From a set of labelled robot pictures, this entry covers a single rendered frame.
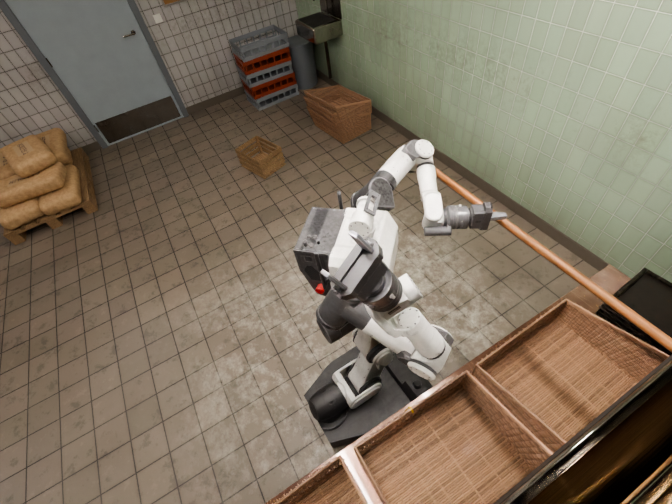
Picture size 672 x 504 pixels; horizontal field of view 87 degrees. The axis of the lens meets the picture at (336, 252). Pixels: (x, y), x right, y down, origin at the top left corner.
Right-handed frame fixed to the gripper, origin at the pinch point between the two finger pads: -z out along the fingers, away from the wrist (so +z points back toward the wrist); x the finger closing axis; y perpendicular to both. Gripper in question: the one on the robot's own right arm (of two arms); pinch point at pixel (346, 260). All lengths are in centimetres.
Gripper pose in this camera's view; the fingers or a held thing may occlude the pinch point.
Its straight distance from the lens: 63.3
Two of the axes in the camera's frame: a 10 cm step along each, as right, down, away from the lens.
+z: 4.7, 4.1, 7.8
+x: 5.8, -8.1, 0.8
